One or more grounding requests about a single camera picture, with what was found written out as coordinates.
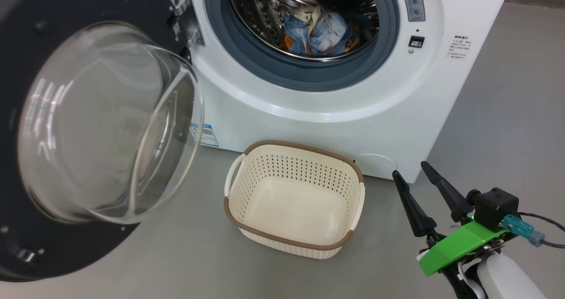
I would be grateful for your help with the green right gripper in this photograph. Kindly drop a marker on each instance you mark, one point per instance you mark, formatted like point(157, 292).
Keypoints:
point(459, 246)

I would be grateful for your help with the blue bear print garment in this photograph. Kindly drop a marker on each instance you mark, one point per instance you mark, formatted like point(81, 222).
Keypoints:
point(331, 34)

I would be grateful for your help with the cream bear print garment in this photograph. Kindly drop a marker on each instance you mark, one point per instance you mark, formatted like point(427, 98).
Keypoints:
point(314, 18)

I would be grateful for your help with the black glass washer door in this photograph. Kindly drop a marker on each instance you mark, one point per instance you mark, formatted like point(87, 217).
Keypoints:
point(88, 126)

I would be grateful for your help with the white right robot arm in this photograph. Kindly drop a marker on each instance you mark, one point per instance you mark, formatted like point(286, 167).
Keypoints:
point(507, 281)

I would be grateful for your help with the white front-load washing machine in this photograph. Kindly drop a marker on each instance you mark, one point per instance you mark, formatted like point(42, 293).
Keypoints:
point(331, 122)

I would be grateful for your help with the black door latch socket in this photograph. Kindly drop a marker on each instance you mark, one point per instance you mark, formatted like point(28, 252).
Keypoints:
point(416, 41)

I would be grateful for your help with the metal door hinge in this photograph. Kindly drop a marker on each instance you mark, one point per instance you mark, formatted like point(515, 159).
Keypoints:
point(187, 16)

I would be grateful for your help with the cream perforated laundry basket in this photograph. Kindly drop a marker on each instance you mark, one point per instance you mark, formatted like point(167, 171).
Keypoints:
point(300, 202)

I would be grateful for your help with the grey warning label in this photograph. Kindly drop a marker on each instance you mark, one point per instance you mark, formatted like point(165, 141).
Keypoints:
point(412, 1)

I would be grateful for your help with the blue energy label sticker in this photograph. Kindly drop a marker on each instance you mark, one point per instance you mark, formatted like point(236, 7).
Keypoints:
point(207, 135)

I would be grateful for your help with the perforated steel drum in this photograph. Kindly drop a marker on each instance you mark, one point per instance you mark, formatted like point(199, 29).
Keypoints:
point(256, 12)

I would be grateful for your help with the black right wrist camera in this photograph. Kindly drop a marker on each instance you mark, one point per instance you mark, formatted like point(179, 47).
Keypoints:
point(496, 206)

